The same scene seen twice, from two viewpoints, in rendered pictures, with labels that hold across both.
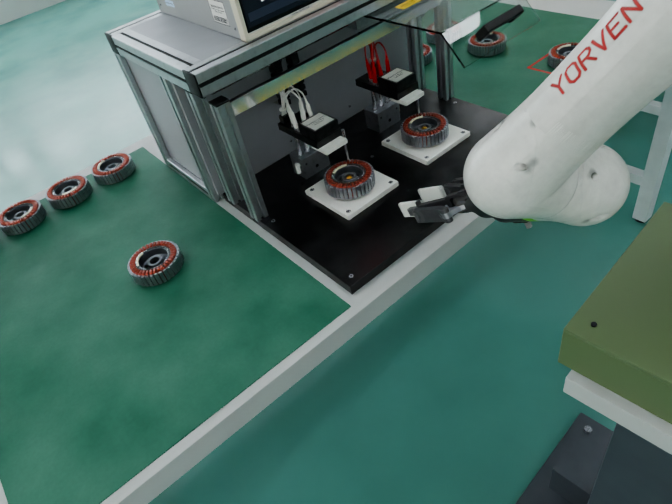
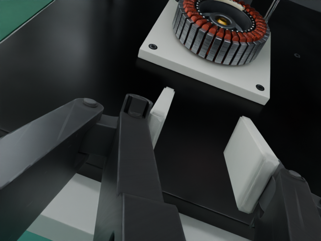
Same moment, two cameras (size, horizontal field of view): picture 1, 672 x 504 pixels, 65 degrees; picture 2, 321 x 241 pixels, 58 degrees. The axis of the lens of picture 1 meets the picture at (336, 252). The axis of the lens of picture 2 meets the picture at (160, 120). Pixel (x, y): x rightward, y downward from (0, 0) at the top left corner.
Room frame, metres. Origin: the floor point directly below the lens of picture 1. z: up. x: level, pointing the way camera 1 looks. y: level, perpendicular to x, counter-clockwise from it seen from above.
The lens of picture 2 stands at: (0.67, -0.22, 0.97)
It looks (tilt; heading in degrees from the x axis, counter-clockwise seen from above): 47 degrees down; 32
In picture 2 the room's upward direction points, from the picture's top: 21 degrees clockwise
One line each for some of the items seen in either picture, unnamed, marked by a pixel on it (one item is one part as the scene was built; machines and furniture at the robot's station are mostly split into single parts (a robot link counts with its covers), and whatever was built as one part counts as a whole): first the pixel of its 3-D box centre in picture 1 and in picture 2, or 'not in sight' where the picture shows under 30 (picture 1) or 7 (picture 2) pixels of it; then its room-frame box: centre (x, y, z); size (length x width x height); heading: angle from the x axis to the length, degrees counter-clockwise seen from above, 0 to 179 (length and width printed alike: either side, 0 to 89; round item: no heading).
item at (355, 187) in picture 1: (349, 179); (220, 25); (0.97, -0.07, 0.80); 0.11 x 0.11 x 0.04
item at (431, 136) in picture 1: (424, 129); not in sight; (1.09, -0.27, 0.80); 0.11 x 0.11 x 0.04
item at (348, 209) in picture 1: (351, 188); (212, 42); (0.97, -0.07, 0.78); 0.15 x 0.15 x 0.01; 31
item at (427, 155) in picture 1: (425, 138); not in sight; (1.09, -0.27, 0.78); 0.15 x 0.15 x 0.01; 31
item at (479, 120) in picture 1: (385, 166); (294, 80); (1.04, -0.16, 0.76); 0.64 x 0.47 x 0.02; 121
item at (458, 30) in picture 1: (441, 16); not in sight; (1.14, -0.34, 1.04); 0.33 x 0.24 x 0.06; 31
